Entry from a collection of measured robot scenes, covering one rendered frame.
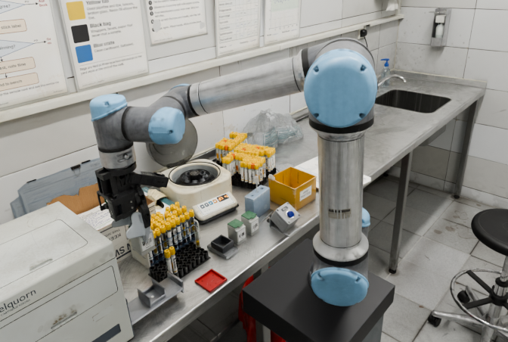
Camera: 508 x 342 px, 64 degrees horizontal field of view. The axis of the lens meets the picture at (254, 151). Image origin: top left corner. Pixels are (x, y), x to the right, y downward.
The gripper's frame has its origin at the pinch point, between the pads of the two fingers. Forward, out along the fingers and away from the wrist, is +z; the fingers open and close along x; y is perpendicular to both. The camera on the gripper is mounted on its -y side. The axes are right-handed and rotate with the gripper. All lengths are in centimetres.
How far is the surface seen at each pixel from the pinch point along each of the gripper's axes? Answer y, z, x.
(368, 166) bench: -112, 25, 1
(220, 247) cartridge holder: -26.7, 21.1, -2.7
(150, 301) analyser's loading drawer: 2.5, 18.6, 2.9
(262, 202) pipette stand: -52, 18, -8
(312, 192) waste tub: -72, 21, 0
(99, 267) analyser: 13.4, -0.6, 4.8
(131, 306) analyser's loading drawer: 5.6, 20.7, -1.4
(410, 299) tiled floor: -140, 112, 19
